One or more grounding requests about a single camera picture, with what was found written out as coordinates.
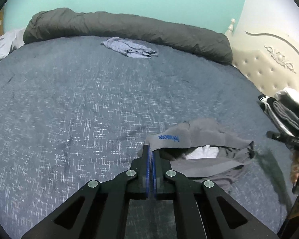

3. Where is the rolled dark grey duvet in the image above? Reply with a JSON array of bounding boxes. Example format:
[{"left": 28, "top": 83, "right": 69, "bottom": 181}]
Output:
[{"left": 23, "top": 8, "right": 233, "bottom": 64}]

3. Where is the black folded garment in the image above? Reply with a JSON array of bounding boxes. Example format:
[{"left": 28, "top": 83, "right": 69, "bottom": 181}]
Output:
[{"left": 259, "top": 96, "right": 299, "bottom": 135}]

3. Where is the light grey bed sheet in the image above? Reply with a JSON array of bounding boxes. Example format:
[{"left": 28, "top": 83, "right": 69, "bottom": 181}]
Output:
[{"left": 0, "top": 28, "right": 25, "bottom": 61}]

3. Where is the black white striped garment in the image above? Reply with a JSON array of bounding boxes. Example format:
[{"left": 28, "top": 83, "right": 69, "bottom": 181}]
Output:
[{"left": 258, "top": 94, "right": 294, "bottom": 136}]

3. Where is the grey shorts garment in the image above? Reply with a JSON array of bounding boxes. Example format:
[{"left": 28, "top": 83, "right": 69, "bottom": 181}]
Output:
[{"left": 144, "top": 118, "right": 255, "bottom": 192}]

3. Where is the cream tufted headboard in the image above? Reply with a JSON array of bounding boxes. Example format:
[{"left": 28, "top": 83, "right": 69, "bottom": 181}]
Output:
[{"left": 224, "top": 17, "right": 299, "bottom": 100}]

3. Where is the white folded garment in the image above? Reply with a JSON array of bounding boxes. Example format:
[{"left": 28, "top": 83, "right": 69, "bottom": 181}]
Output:
[{"left": 274, "top": 87, "right": 299, "bottom": 110}]

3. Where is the dark blue patterned bedspread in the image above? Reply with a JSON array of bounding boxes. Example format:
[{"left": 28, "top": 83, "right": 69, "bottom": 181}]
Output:
[{"left": 0, "top": 37, "right": 294, "bottom": 238}]

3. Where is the light blue crumpled garment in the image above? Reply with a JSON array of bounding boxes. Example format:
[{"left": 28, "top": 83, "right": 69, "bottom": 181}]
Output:
[{"left": 101, "top": 37, "right": 158, "bottom": 59}]

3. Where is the grey folded garment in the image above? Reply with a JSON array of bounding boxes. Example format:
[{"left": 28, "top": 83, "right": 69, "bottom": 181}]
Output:
[{"left": 273, "top": 101, "right": 299, "bottom": 131}]

